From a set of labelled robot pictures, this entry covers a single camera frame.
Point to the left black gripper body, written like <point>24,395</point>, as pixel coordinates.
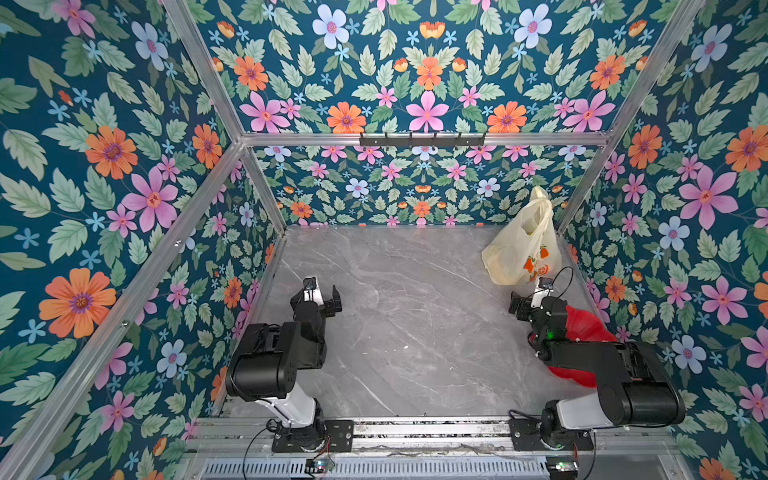
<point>327,302</point>

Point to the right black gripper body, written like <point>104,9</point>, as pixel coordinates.
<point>520,306</point>

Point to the red flower-shaped plate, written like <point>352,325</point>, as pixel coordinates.
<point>583,326</point>

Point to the yellow plastic fruit-print bag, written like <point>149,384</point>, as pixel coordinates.
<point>526,248</point>

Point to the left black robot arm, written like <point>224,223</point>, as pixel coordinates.
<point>265,365</point>

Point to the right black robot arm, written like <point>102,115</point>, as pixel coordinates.
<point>628,386</point>

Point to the white vent grille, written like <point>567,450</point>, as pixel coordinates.
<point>376,468</point>

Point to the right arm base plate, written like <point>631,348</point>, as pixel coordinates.
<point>533,434</point>

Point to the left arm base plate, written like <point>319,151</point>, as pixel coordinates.
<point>334,436</point>

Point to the aluminium mounting rail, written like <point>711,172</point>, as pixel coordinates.
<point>499,435</point>

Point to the black hook rail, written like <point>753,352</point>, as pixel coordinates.
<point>439,140</point>

